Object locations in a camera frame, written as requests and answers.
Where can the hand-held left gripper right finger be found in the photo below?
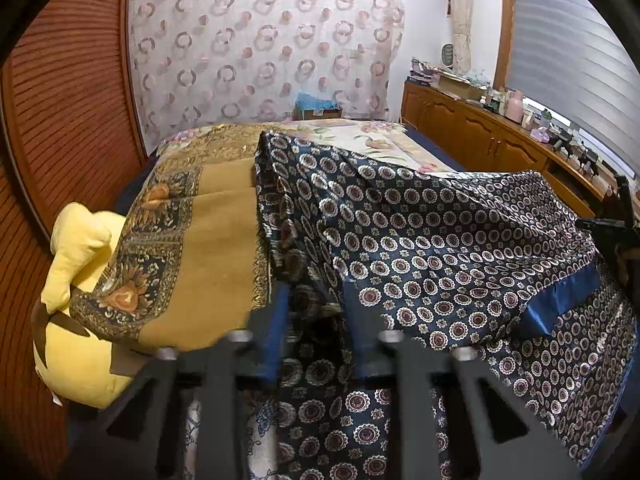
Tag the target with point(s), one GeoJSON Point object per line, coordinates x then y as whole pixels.
{"type": "Point", "coordinates": [359, 345]}

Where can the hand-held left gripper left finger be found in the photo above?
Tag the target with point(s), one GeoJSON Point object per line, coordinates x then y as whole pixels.
{"type": "Point", "coordinates": [272, 340]}

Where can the pile of papers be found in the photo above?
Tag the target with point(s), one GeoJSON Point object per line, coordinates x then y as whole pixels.
{"type": "Point", "coordinates": [424, 71]}

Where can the ochre patterned folded blanket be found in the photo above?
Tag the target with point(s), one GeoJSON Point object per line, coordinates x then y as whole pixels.
{"type": "Point", "coordinates": [220, 240]}

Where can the cardboard box with blue cloth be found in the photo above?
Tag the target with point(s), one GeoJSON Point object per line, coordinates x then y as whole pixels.
{"type": "Point", "coordinates": [316, 107]}

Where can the pink tissue pack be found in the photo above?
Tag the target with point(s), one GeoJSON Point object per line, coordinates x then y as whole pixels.
{"type": "Point", "coordinates": [540, 134]}

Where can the small dark oval object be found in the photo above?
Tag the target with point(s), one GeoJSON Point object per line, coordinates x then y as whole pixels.
{"type": "Point", "coordinates": [448, 56]}

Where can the wooden window frame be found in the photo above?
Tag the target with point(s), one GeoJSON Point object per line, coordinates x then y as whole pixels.
{"type": "Point", "coordinates": [504, 30]}

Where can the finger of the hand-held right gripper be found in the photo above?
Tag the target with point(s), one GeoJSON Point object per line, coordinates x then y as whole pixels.
{"type": "Point", "coordinates": [600, 230]}
{"type": "Point", "coordinates": [623, 197]}

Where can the grey window blind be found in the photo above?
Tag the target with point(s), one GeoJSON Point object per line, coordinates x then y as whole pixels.
{"type": "Point", "coordinates": [565, 45]}

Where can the yellow plush toy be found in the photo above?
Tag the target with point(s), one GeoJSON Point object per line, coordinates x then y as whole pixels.
{"type": "Point", "coordinates": [75, 360]}

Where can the navy circle-patterned satin garment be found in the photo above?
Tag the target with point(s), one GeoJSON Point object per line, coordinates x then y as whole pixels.
{"type": "Point", "coordinates": [425, 240]}

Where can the wooden sideboard cabinet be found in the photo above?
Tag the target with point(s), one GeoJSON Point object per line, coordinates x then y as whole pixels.
{"type": "Point", "coordinates": [480, 130]}

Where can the wooden louvered wardrobe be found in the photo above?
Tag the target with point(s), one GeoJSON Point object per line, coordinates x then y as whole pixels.
{"type": "Point", "coordinates": [65, 110]}

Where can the pink bottle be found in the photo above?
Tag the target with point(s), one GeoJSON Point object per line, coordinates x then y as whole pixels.
{"type": "Point", "coordinates": [515, 106]}

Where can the tied beige window curtain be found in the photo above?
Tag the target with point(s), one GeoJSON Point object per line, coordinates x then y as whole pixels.
{"type": "Point", "coordinates": [460, 15]}

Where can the small black tripod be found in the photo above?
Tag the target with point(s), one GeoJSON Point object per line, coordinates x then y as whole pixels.
{"type": "Point", "coordinates": [564, 139]}

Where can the green-capped bottle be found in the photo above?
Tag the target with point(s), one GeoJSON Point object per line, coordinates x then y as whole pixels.
{"type": "Point", "coordinates": [546, 117]}

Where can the floral bed blanket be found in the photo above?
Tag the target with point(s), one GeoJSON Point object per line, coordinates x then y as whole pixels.
{"type": "Point", "coordinates": [350, 141]}

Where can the open cardboard box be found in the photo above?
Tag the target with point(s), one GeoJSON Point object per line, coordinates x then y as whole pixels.
{"type": "Point", "coordinates": [457, 86]}

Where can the blue floral white sheet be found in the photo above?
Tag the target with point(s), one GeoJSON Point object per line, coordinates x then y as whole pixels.
{"type": "Point", "coordinates": [260, 440]}

